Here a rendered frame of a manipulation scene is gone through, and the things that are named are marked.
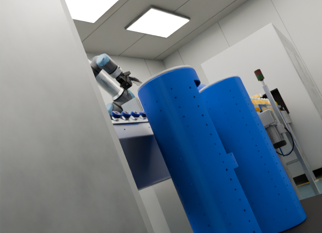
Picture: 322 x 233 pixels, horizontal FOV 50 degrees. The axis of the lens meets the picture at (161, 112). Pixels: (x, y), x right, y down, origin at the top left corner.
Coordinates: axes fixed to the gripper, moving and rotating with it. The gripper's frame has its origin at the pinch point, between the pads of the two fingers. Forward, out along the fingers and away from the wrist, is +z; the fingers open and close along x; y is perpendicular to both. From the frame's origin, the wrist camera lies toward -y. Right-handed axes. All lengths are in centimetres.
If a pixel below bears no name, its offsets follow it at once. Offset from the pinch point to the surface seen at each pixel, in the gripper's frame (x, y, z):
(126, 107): 19, 61, -26
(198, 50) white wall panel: -62, -479, 252
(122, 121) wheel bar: 30, 92, -39
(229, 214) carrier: 54, 129, -1
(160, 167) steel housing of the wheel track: 27, 95, -8
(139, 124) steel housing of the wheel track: 31, 86, -28
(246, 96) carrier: 69, 46, 19
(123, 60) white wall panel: -180, -417, 139
